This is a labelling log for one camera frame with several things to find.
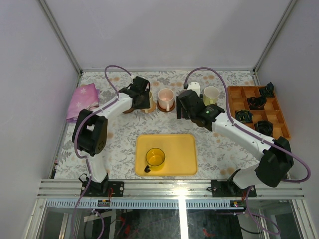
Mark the light green mug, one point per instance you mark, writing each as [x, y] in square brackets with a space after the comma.
[210, 95]

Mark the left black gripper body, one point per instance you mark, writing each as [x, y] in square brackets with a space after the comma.
[142, 100]

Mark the yellow glass mug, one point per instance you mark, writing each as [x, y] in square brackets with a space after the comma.
[155, 159]

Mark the pink mug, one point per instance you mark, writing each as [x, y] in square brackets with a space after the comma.
[166, 98]

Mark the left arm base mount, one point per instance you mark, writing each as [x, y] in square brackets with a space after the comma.
[106, 188]

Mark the dark brown wooden coaster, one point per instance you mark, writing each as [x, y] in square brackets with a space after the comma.
[128, 111]

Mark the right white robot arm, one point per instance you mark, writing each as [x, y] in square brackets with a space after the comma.
[274, 162]

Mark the yellow plastic tray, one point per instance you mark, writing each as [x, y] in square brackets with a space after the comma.
[179, 151]

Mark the aluminium front rail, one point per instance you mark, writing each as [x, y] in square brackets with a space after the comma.
[165, 189]

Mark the orange compartment organizer box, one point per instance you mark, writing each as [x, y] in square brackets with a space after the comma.
[272, 111]

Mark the pink folded cloth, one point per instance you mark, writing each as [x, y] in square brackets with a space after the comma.
[84, 97]

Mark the dark fabric flower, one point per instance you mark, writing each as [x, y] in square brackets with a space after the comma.
[267, 91]
[256, 103]
[264, 127]
[244, 116]

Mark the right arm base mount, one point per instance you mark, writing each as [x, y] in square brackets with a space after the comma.
[235, 186]

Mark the woven rattan coaster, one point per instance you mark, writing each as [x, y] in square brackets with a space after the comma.
[149, 110]

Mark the cream yellow mug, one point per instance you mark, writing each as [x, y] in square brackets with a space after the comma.
[150, 98]

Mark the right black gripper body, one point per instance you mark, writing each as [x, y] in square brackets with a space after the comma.
[191, 116]

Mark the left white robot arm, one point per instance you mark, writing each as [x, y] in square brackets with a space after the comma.
[90, 132]

